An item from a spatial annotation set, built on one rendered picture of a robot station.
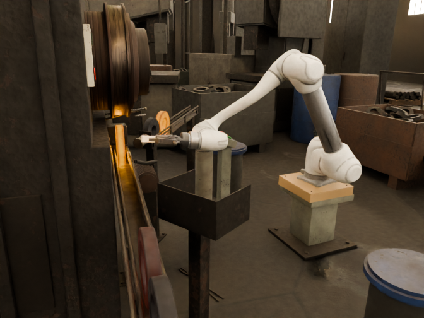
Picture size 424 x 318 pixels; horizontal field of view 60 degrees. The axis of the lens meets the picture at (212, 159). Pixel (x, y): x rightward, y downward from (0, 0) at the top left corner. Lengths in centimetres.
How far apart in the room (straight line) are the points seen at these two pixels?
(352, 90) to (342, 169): 313
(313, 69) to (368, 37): 451
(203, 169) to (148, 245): 167
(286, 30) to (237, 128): 154
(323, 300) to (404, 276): 61
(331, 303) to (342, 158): 73
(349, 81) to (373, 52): 135
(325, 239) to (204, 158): 93
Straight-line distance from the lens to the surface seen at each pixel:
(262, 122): 428
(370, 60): 634
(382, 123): 364
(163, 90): 432
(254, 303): 191
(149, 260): 81
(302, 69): 178
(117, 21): 150
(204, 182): 249
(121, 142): 162
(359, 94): 512
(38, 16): 116
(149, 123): 214
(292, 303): 194
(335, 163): 204
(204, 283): 148
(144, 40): 156
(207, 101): 380
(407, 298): 142
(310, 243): 238
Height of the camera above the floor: 118
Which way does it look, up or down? 17 degrees down
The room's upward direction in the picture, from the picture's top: 1 degrees clockwise
